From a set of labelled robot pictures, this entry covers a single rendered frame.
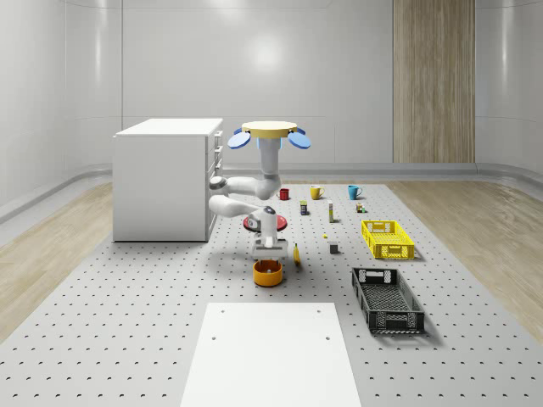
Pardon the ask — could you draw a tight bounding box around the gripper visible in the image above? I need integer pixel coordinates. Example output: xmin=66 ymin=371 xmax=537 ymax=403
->
xmin=250 ymin=236 xmax=290 ymax=267

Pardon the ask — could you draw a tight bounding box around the yellow bowl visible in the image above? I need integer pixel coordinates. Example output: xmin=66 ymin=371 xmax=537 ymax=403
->
xmin=252 ymin=259 xmax=284 ymax=288

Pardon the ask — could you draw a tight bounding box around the red plate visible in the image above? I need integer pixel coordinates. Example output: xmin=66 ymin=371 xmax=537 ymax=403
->
xmin=242 ymin=213 xmax=288 ymax=234

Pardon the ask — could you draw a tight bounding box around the white board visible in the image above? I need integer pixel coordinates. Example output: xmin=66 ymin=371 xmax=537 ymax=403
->
xmin=179 ymin=302 xmax=363 ymax=407

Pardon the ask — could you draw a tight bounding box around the white cabinet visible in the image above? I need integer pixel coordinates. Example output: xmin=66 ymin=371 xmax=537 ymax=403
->
xmin=112 ymin=117 xmax=225 ymax=243

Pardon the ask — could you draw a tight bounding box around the yellow basket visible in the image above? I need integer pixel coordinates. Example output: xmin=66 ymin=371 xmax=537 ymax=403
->
xmin=361 ymin=219 xmax=417 ymax=260

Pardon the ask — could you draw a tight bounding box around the dark grey basket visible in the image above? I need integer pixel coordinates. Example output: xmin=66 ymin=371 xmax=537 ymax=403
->
xmin=350 ymin=267 xmax=427 ymax=336

